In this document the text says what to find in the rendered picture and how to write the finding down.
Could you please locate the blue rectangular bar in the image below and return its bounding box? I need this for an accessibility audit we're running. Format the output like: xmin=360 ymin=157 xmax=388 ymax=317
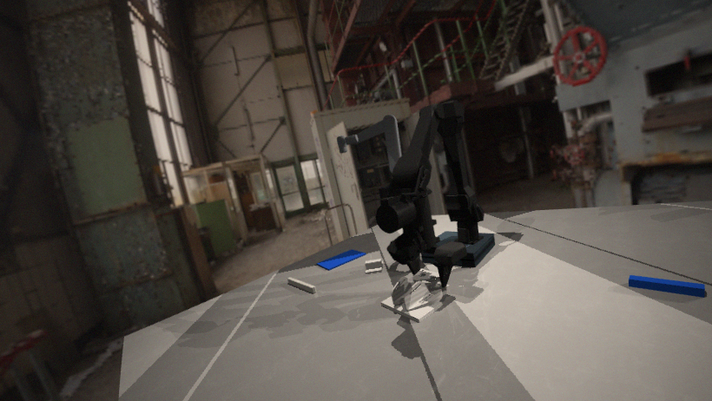
xmin=629 ymin=275 xmax=705 ymax=298

